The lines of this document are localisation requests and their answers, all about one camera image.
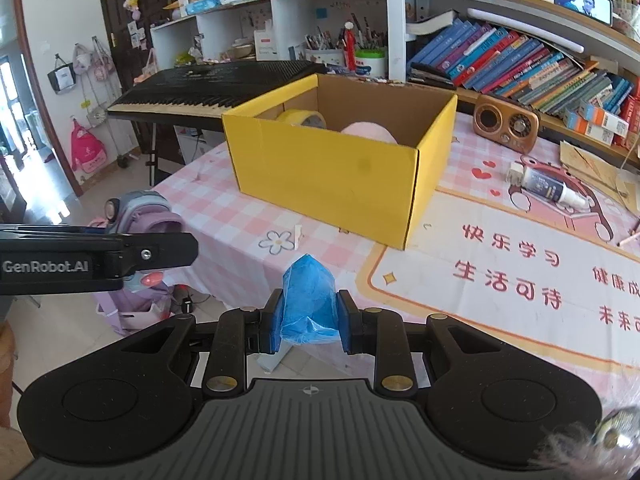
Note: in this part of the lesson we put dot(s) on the black electronic keyboard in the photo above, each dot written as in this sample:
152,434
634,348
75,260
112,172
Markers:
215,85

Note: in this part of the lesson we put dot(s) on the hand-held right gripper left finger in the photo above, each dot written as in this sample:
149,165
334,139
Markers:
272,327

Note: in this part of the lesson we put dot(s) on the beige bowl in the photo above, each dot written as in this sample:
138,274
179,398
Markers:
242,50

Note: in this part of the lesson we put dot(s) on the yellow cardboard box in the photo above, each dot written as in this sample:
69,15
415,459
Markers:
325,170

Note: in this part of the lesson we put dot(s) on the silver ball charm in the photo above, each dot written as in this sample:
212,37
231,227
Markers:
617,427

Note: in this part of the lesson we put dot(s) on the green white pen holder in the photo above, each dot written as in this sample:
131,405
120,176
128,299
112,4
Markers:
371,64

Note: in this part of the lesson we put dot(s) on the white shelf unit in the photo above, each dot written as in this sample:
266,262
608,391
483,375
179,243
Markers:
395,35

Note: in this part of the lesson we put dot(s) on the smartphone with lit screen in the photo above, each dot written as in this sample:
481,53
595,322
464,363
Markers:
582,2

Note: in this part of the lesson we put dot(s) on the white plug adapter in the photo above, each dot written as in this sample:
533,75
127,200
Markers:
515,174

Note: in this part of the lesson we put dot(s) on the grey block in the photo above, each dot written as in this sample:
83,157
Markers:
272,360

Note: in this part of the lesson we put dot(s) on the purple backpack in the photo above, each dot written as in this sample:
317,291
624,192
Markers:
150,215

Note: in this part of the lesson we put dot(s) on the white spray bottle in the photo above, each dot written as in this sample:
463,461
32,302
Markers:
547,185

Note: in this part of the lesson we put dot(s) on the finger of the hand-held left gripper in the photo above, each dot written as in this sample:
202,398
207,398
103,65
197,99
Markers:
165,255

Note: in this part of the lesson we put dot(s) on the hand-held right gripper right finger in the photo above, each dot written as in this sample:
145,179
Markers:
345,327

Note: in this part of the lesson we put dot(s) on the pencil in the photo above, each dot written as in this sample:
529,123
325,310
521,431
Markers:
629,238

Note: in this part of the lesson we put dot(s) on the black keyboard stand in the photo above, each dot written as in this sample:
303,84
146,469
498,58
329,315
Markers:
152,155

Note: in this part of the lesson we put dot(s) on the pink checked cloth desktop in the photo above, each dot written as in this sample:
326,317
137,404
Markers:
240,220

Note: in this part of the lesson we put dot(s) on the blue plastic shoe cover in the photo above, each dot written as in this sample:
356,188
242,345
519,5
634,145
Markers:
307,295

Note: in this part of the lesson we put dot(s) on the white box with red label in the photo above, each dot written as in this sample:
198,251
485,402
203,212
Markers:
265,42

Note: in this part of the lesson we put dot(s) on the pink backpack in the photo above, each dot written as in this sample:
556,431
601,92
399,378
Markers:
86,152

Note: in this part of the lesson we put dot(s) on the pink plush toy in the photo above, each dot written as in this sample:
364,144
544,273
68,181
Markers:
370,132

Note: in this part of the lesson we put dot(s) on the orange white carton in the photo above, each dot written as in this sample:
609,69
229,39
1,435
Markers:
602,121

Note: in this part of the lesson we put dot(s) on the blue tissue pack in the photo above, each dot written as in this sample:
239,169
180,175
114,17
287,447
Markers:
202,5

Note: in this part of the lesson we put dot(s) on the wooden bookshelf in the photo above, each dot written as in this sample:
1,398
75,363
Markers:
555,122

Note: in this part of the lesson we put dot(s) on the copper retro radio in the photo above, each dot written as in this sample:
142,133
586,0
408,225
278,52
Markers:
505,122

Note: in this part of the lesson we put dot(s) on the yellow tape roll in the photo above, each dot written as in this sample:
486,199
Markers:
300,117

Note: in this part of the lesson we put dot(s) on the white rolled tube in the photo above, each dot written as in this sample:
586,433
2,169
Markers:
525,30

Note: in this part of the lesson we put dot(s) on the black white paperback book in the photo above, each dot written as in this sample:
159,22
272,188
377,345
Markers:
432,22

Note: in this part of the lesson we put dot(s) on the dark wooden door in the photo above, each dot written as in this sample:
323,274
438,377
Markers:
135,35

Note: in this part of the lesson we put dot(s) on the grey fur pompom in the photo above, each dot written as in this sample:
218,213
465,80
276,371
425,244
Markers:
575,450

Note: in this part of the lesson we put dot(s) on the row of colourful books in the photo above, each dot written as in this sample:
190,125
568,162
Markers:
515,65

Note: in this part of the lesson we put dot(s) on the brown cardboard pieces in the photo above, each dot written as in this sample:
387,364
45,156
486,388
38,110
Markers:
595,167

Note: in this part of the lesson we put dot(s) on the red white figurine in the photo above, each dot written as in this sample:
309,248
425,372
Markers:
351,50

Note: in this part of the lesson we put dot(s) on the white pen cup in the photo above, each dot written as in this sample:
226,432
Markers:
322,56

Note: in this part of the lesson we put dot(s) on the white black hanging bag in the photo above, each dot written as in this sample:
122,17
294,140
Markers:
62,76

